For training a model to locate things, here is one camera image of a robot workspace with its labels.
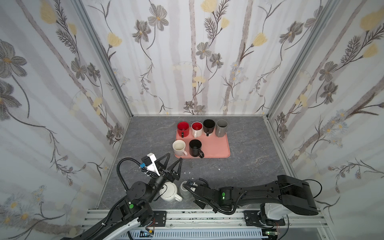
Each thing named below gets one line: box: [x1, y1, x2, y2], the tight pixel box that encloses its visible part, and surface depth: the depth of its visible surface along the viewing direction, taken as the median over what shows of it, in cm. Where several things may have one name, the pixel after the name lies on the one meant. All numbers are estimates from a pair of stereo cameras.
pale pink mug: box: [172, 139, 188, 157], surface depth 94 cm
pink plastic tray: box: [175, 127, 231, 159], surface depth 102 cm
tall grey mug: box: [215, 119, 229, 138], surface depth 104 cm
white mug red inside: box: [191, 121, 204, 138], surface depth 106 cm
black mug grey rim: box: [189, 139, 205, 159], surface depth 97 cm
